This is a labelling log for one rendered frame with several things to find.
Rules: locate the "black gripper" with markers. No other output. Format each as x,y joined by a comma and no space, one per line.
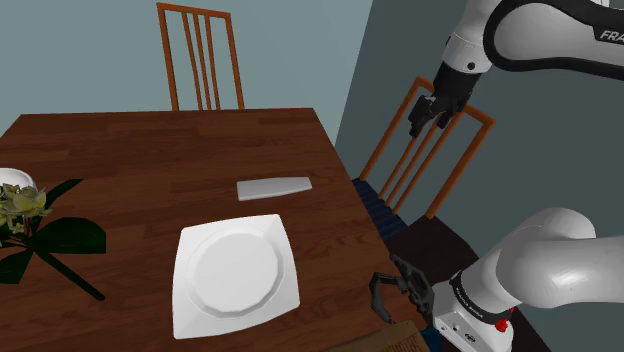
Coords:
453,85

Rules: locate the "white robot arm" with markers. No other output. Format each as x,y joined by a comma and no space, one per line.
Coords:
541,34

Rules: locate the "wooden chair with blue seat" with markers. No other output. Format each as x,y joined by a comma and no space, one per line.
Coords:
438,146

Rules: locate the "dark robot stand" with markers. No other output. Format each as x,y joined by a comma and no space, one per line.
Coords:
434,246

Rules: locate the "flat pale grey remote control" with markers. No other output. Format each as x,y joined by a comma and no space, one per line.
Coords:
273,188

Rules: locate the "tan textured flat object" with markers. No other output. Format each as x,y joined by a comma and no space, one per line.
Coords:
390,339

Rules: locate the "white square plate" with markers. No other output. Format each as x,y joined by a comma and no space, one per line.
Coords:
234,275

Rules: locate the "brown wooden slat-back chair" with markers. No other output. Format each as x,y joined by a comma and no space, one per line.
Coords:
168,58

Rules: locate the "brown wooden table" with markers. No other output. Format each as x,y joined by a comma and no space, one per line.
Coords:
161,156

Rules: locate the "green plant with pale flowers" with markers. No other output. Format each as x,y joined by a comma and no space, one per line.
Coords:
63,236

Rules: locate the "white round pot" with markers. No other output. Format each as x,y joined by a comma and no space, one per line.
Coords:
14,176

